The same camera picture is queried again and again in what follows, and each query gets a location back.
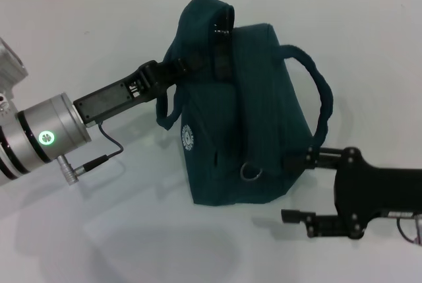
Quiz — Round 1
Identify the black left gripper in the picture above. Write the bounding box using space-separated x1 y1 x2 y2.
73 55 206 129

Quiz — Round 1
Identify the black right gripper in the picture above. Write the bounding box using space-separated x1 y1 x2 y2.
280 146 422 241

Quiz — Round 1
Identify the dark teal fabric lunch bag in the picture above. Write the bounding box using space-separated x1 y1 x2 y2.
154 0 334 207

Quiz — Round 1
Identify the right arm cable metal plug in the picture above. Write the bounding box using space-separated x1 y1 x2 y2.
395 213 422 245

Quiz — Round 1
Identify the silver head camera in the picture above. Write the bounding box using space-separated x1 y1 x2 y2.
0 36 30 99

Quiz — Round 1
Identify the grey head camera bracket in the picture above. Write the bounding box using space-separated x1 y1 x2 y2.
0 92 11 117

